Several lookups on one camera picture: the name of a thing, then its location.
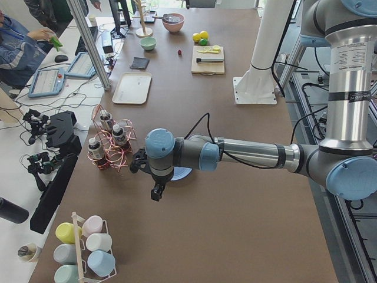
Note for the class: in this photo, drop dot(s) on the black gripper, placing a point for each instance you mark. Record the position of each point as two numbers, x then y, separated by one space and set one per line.
161 181

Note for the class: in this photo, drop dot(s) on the blue plate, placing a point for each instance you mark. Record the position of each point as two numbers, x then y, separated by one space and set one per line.
180 173

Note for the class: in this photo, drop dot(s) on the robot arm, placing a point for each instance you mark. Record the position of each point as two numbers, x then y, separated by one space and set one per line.
343 161

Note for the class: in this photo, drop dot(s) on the sauce bottle middle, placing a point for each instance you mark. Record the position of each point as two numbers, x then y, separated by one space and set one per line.
118 135

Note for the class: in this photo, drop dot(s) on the sauce bottle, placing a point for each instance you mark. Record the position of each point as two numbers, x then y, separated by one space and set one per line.
95 149
118 135
106 120

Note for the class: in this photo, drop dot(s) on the pink cup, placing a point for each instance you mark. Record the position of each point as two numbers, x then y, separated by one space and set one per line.
92 225

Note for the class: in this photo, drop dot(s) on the sauce bottle front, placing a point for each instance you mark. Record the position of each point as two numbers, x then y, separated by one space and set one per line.
95 149

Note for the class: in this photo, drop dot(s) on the white cup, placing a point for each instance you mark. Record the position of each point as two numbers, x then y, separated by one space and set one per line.
99 241

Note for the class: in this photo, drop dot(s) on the sauce bottle back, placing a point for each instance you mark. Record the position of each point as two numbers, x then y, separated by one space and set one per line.
106 120

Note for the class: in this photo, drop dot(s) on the light blue cup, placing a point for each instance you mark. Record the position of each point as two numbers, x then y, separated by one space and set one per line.
102 263

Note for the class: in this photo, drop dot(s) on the white cup rack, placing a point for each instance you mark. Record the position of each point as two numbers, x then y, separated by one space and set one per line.
85 274

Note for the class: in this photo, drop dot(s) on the yellow cup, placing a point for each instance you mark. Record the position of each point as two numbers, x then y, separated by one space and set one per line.
65 233

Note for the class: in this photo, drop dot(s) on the cream rectangular tray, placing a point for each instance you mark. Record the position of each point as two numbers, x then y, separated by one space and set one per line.
132 88

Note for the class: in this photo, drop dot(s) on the black device stand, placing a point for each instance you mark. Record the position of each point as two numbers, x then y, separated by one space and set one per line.
60 133

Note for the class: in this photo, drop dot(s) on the grey cup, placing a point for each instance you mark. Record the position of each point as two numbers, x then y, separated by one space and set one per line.
65 254

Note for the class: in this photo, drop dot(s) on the mint cup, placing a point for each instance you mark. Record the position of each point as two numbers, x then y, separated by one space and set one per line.
66 274

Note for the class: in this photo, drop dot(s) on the dark grey folded cloth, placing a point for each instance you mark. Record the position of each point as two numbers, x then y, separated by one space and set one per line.
139 63

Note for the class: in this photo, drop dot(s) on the knife on board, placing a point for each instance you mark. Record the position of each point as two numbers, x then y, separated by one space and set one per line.
208 60

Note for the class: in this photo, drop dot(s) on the wooden cutting board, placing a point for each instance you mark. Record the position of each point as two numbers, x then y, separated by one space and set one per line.
214 51

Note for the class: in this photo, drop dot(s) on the paper cup with utensils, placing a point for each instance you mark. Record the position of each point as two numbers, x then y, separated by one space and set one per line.
29 252

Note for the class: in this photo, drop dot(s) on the teach pendant far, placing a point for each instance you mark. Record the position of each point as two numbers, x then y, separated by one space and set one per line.
81 67

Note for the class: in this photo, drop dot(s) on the teach pendant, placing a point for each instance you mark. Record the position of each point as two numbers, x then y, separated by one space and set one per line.
47 82
81 67

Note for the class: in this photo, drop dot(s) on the mint green bowl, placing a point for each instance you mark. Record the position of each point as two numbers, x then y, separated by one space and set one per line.
148 43

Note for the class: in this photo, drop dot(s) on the teach pendant near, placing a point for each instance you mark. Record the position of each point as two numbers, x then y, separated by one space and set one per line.
47 82

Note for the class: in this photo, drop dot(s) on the green lime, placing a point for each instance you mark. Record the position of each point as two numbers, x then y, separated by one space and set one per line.
203 42

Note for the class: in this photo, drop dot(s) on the yellow lemon left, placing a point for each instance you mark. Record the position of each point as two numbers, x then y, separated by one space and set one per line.
196 37

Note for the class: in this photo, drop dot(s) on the wooden cup tree stand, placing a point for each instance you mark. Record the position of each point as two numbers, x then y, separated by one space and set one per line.
143 31

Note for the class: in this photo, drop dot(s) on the black computer mouse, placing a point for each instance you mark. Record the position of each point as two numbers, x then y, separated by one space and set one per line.
60 58

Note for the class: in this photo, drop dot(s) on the pink bowl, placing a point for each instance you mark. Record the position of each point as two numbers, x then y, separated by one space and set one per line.
174 27

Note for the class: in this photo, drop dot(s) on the metal ice scoop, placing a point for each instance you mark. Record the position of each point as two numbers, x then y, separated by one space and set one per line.
169 18

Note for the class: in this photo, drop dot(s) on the seated person blue jacket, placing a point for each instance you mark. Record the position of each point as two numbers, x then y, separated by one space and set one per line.
22 51

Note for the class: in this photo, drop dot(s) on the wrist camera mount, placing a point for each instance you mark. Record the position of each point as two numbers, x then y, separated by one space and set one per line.
140 162

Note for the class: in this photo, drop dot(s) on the copper wire bottle rack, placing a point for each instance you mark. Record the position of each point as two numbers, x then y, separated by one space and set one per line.
115 156

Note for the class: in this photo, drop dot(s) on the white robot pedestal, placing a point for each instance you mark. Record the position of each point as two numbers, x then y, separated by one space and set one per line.
257 85

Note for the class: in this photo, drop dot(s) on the aluminium frame post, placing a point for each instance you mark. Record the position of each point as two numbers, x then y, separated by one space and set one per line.
85 33

